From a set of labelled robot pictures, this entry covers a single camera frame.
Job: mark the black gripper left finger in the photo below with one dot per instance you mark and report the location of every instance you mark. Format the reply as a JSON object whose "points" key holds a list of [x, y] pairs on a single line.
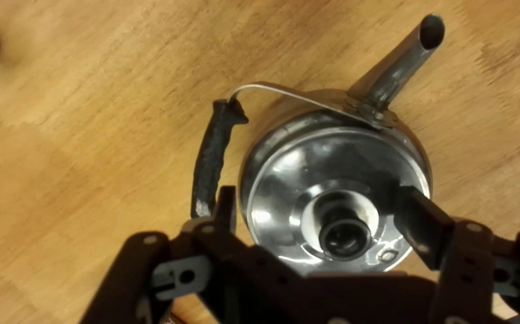
{"points": [[226, 209]]}

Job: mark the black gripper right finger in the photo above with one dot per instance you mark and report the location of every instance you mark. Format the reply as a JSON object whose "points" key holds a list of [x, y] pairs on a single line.
{"points": [[424, 218]]}

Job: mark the silver teapot lid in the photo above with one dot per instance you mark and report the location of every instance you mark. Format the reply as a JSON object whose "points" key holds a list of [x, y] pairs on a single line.
{"points": [[284, 180]]}

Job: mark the silver metal teapot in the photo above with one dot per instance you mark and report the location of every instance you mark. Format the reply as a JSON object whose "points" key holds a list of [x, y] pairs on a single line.
{"points": [[392, 72]]}

